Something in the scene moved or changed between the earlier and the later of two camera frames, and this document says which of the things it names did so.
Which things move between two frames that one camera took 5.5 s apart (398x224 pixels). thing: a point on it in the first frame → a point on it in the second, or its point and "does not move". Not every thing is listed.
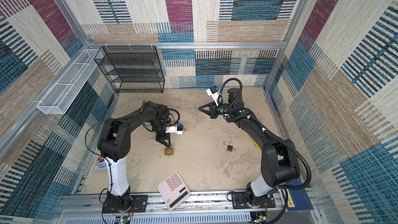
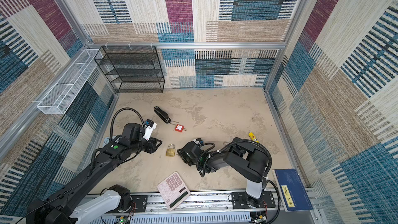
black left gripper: x=161 y=139 → x=153 y=146
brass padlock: x=169 y=151 does not move
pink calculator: x=173 y=190 does not move
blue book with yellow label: x=297 y=199 does not move
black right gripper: x=213 y=110 → x=182 y=155
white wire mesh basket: x=71 y=84 does not move
